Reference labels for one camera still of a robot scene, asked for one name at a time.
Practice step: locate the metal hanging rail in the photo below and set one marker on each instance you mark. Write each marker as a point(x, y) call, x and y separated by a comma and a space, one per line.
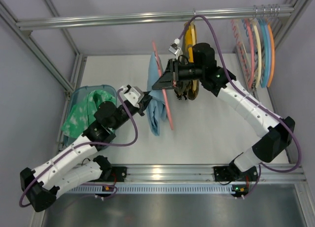
point(269, 11)

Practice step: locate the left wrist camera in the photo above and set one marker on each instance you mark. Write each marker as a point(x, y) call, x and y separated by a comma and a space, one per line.
point(133, 94)

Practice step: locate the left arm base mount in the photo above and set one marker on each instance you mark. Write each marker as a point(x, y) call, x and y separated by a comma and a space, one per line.
point(118, 174)

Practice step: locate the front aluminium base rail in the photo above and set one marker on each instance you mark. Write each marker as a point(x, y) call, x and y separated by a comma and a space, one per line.
point(202, 173)

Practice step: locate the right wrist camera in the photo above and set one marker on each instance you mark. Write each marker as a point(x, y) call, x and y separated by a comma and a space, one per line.
point(175, 48)

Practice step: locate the slotted cable duct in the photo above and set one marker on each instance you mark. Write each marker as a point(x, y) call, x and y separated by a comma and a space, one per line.
point(160, 189)

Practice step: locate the green tie-dye garment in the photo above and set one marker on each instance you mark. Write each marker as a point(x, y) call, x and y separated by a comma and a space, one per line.
point(82, 114)

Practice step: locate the light blue trousers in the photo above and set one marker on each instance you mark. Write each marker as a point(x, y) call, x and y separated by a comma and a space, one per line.
point(156, 110)

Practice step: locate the aluminium frame left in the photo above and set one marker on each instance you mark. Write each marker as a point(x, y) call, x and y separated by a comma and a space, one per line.
point(35, 71)

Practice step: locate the teal plastic basket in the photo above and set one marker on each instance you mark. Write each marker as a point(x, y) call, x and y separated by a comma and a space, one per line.
point(78, 95)

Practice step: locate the cream empty hanger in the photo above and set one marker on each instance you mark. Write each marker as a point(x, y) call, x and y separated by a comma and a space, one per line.
point(259, 54)

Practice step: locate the orange empty hanger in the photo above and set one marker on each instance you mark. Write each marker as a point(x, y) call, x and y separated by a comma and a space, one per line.
point(272, 69)

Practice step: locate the camouflage yellow trousers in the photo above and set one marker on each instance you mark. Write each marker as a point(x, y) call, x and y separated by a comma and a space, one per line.
point(189, 89)

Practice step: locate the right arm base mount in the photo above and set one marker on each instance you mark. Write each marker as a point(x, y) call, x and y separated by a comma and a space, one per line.
point(223, 174)

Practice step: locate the teal empty hanger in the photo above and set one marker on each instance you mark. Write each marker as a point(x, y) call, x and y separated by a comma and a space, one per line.
point(264, 52)

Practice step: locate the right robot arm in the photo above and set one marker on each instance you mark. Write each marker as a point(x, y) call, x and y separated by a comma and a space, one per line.
point(275, 133)

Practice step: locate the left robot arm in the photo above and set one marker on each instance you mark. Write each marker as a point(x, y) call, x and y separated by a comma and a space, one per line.
point(43, 185)

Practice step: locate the aluminium frame right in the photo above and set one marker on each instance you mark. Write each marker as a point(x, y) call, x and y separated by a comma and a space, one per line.
point(292, 92)

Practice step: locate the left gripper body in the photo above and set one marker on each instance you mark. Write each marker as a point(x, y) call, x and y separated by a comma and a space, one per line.
point(141, 107)

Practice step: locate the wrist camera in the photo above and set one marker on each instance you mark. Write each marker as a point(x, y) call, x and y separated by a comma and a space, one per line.
point(133, 94)
point(175, 48)

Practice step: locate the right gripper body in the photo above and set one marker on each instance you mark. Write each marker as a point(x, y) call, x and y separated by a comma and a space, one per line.
point(175, 73)

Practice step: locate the aluminium frame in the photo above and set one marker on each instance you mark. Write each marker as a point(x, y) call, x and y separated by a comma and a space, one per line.
point(292, 92)
point(35, 71)

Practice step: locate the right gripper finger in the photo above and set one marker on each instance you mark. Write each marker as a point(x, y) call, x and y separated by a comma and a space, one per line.
point(162, 84)
point(166, 75)

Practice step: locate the pink clothes hanger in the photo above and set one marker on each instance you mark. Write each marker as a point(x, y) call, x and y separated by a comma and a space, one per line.
point(163, 90)

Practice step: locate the coloured spiral hanger rack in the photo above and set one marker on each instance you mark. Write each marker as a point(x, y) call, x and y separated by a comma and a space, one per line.
point(240, 49)

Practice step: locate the pink empty hanger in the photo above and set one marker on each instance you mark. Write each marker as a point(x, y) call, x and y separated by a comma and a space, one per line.
point(252, 51)

